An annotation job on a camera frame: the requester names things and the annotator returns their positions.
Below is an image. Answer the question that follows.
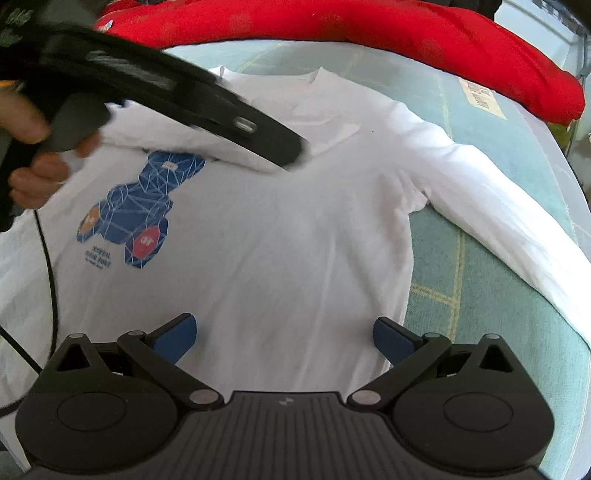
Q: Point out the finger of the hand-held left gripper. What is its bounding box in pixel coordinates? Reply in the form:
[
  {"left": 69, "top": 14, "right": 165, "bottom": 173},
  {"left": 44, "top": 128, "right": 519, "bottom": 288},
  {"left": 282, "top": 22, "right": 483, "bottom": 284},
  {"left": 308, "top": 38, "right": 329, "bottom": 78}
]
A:
[{"left": 259, "top": 119, "right": 311, "bottom": 174}]

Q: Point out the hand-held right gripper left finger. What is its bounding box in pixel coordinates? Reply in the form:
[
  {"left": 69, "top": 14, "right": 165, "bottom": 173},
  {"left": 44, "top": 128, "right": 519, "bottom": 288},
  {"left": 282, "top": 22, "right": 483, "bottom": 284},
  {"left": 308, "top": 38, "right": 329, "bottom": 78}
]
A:
[{"left": 46, "top": 313, "right": 225, "bottom": 411}]

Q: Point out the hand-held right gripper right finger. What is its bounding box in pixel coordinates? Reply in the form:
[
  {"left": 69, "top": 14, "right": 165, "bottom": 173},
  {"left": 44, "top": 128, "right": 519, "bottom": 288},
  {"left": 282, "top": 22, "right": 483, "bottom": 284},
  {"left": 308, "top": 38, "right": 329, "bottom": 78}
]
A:
[{"left": 347, "top": 316, "right": 546, "bottom": 411}]

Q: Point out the white printed long-sleeve shirt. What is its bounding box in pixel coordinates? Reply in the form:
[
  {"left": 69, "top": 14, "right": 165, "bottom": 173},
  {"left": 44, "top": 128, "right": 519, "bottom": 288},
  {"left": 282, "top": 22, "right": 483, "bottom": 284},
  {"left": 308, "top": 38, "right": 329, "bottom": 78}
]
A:
[{"left": 0, "top": 67, "right": 591, "bottom": 462}]

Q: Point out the person's left hand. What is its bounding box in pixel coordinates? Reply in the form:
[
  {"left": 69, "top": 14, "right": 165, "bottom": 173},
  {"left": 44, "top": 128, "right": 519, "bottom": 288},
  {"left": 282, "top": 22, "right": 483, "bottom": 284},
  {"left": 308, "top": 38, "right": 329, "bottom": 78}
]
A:
[{"left": 0, "top": 91, "right": 100, "bottom": 209}]

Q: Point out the red quilt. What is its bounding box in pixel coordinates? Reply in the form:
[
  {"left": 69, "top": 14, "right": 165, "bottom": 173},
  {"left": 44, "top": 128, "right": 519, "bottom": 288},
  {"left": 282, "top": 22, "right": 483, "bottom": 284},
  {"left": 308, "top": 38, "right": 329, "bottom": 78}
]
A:
[{"left": 95, "top": 0, "right": 586, "bottom": 126}]

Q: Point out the yellow-green plastic bag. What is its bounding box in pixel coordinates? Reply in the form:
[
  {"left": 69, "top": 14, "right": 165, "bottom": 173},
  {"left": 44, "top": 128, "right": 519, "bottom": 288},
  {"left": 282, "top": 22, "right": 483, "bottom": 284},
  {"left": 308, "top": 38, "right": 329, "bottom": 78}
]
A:
[{"left": 549, "top": 122, "right": 573, "bottom": 148}]

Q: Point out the black cable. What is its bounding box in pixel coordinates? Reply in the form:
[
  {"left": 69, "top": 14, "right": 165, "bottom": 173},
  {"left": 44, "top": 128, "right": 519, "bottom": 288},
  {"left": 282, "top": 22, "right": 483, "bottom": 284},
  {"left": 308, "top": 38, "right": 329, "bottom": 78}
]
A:
[{"left": 0, "top": 209, "right": 61, "bottom": 418}]

